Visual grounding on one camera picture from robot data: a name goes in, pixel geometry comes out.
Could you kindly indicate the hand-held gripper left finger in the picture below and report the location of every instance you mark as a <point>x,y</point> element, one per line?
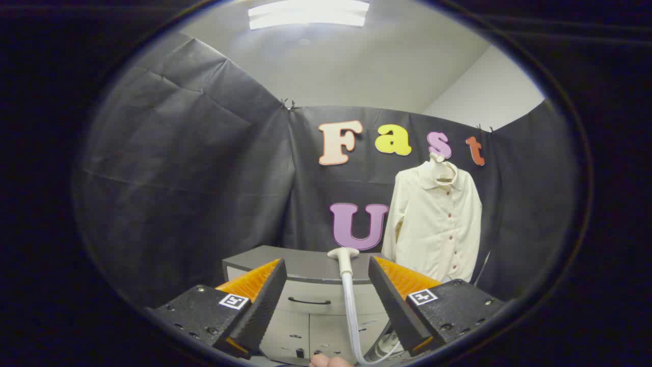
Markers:
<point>262,311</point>

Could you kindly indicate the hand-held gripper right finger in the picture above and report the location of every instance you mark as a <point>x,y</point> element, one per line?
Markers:
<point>395,306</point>

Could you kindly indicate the white garment steamer head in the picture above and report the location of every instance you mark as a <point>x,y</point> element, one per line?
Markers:
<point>345,260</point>

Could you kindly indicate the cream button-up shirt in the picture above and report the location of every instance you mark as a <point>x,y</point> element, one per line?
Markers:
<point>433,224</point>

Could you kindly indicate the white steamer base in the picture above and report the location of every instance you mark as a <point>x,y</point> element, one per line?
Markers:
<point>388,344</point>

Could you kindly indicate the white clothes hanger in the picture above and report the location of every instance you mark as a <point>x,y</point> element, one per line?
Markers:
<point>436,157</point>

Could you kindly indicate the grey cabinet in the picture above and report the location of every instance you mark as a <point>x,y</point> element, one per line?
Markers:
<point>305,265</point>

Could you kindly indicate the white stand pole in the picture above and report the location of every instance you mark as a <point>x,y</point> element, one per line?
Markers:
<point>481,267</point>

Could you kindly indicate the black backdrop cloth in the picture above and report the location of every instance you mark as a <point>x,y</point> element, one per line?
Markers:
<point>178,178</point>

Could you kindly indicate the ceiling light panel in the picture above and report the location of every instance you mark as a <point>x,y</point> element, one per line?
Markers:
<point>308,12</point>

